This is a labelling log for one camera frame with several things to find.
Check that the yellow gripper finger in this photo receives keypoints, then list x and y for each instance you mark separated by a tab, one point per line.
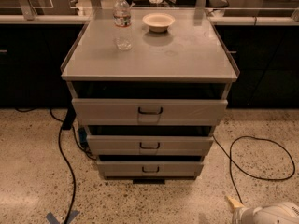
234	203

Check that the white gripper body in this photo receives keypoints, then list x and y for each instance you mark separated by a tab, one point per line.
242	216

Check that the grey drawer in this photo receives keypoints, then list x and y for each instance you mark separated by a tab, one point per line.
148	111
149	145
149	168

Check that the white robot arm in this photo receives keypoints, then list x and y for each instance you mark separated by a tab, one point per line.
277	213

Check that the grey drawer cabinet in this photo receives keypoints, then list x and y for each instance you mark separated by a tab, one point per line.
186	62

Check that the dark counter with white top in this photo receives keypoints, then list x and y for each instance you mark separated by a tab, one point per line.
33	57

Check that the blue tape floor mark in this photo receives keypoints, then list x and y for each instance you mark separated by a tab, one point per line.
53	220

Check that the black power strip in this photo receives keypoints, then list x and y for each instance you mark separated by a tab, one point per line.
69	118

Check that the white paper bowl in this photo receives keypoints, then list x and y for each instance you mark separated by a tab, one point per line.
158	22

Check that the clear plastic water bottle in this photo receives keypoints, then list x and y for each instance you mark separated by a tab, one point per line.
122	22

